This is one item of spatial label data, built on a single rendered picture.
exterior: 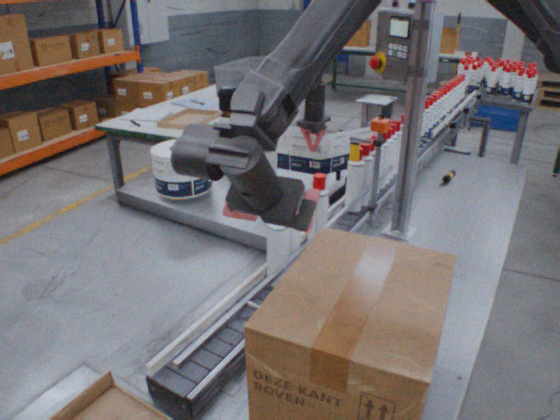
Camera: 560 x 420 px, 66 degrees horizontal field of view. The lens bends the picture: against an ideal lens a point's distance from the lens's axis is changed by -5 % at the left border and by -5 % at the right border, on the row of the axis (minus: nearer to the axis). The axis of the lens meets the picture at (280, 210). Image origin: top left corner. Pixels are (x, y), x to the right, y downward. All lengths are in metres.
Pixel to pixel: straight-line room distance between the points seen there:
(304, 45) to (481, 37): 8.20
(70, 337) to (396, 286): 0.73
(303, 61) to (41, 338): 0.83
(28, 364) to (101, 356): 0.15
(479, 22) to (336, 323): 8.30
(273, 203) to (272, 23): 9.21
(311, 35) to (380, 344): 0.40
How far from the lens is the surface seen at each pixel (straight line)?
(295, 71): 0.58
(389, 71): 1.35
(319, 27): 0.62
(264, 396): 0.68
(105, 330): 1.10
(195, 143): 0.60
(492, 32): 8.76
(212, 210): 1.43
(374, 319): 0.62
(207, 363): 0.90
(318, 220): 1.17
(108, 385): 0.96
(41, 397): 1.00
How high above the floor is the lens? 1.51
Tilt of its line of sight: 26 degrees down
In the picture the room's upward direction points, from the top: straight up
